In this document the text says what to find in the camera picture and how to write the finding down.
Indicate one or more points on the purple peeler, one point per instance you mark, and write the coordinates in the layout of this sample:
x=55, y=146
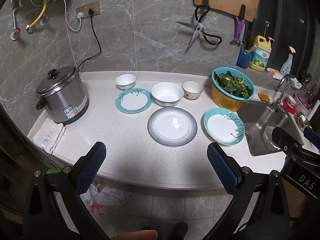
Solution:
x=239, y=27

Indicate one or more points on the red coaster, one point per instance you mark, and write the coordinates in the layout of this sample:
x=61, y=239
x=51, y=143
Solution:
x=290, y=110

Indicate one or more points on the stainless steel rice cooker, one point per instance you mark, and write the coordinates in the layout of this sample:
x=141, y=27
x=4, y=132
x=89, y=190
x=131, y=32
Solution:
x=62, y=95

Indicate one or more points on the small patterned bowl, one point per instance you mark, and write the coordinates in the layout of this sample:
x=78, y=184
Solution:
x=192, y=90

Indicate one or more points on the blue cup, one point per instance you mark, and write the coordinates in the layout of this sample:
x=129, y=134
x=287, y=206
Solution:
x=243, y=60

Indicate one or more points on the teal colander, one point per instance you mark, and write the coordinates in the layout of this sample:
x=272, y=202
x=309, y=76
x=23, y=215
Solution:
x=213, y=78

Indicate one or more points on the purple utensil holder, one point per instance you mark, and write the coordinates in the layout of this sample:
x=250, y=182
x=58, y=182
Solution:
x=303, y=105

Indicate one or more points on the green plastic object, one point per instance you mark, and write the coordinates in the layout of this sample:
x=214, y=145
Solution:
x=52, y=170

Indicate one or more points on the yellow basket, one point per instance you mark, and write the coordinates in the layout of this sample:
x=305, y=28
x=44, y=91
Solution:
x=225, y=102

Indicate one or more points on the grey rim white plate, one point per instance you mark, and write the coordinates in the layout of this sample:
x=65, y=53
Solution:
x=170, y=127

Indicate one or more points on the yellow detergent bottle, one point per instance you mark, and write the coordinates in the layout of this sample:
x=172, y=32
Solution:
x=260, y=55

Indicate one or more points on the green leafy vegetables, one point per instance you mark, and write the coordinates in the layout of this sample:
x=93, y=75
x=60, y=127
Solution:
x=232, y=82

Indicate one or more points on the white orange sponge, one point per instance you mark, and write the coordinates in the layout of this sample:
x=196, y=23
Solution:
x=273, y=73

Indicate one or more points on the white plastic bags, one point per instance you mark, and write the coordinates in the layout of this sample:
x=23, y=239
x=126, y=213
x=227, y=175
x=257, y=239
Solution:
x=107, y=197

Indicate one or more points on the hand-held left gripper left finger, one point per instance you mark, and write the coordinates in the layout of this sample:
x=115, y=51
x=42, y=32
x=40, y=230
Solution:
x=91, y=165

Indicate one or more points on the folded white cloth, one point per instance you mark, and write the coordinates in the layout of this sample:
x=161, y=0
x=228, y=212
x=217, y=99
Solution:
x=50, y=137

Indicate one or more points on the teal floral rim plate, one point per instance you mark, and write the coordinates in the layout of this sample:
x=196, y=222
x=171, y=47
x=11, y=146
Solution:
x=222, y=126
x=132, y=101

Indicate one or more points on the wall socket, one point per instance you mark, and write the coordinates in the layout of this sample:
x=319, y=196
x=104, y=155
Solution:
x=96, y=6

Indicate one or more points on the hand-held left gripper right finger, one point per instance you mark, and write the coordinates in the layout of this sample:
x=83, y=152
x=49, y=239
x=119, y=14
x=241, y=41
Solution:
x=222, y=166

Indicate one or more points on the stainless steel sink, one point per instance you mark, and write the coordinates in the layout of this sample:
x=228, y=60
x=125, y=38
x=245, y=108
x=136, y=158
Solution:
x=257, y=130

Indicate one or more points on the white spray bottle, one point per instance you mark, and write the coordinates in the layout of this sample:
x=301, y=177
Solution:
x=287, y=65

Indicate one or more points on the red water valve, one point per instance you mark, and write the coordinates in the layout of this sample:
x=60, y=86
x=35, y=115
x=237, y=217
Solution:
x=17, y=32

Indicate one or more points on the person's left hand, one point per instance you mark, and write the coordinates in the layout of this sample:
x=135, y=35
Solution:
x=135, y=235

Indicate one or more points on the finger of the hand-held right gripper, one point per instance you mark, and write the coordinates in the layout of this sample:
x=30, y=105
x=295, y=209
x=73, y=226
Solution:
x=285, y=137
x=312, y=136

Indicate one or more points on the yellow sponge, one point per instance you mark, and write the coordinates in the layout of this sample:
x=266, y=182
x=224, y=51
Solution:
x=263, y=97

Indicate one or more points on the large white bowl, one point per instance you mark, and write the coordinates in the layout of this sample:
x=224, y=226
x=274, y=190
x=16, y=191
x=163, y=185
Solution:
x=167, y=93

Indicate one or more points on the small white bowl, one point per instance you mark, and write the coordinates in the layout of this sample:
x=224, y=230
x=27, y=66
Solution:
x=125, y=81

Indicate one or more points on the white cup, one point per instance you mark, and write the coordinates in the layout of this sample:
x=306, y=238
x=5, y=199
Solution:
x=291, y=101

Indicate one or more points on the metal faucet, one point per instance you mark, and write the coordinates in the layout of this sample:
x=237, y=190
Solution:
x=280, y=95

